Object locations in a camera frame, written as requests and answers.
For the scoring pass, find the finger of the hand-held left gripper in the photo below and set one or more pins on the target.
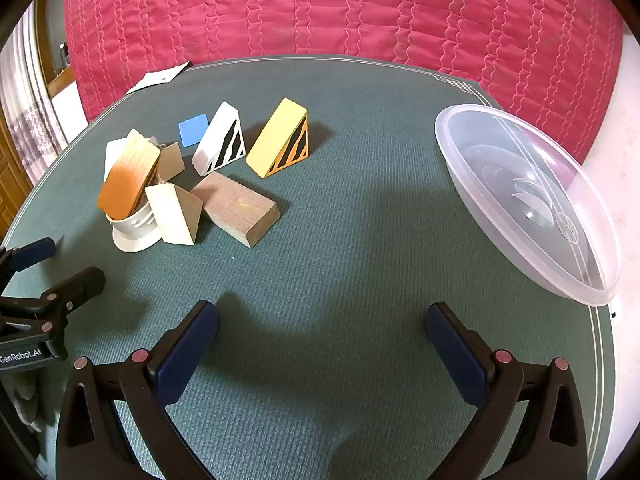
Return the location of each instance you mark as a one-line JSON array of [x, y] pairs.
[[82, 282], [32, 251]]

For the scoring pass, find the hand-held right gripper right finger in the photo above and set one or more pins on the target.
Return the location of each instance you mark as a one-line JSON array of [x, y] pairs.
[[457, 355]]

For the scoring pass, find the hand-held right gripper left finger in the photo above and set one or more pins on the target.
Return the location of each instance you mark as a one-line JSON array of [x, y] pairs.
[[187, 350]]

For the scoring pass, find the white slotted cup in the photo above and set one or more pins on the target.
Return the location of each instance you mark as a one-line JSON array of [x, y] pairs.
[[135, 234]]

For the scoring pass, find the orange block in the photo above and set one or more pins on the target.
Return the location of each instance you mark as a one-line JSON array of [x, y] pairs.
[[125, 180]]

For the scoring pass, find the cream wedge block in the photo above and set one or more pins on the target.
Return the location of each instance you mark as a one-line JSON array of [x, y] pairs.
[[167, 210]]

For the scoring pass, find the brown rectangular wooden block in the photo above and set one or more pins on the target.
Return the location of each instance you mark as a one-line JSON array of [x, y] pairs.
[[235, 205]]

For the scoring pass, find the clear plastic bowl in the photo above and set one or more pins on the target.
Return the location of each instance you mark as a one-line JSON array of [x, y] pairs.
[[525, 200]]

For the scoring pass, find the white black-striped wedge block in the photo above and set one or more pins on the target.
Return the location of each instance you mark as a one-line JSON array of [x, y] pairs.
[[215, 135]]

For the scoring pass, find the yellow black-striped wedge block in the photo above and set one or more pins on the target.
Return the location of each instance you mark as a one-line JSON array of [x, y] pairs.
[[275, 135]]

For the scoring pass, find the wooden door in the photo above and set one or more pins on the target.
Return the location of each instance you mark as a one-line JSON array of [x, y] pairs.
[[12, 180]]

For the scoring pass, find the white lace curtain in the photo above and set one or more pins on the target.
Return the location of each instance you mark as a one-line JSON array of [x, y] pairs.
[[30, 105]]

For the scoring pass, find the small brown block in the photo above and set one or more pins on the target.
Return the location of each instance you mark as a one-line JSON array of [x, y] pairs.
[[172, 160]]

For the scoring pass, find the green table mat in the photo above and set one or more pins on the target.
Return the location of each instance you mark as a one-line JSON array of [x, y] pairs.
[[325, 240]]

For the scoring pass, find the blue square tile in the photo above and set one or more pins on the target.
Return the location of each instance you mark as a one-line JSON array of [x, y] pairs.
[[192, 130]]

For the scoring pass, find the white paper sheet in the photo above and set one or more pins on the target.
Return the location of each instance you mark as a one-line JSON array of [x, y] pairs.
[[157, 77]]

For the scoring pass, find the red quilted blanket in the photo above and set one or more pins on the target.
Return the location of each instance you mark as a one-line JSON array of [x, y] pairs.
[[350, 10]]

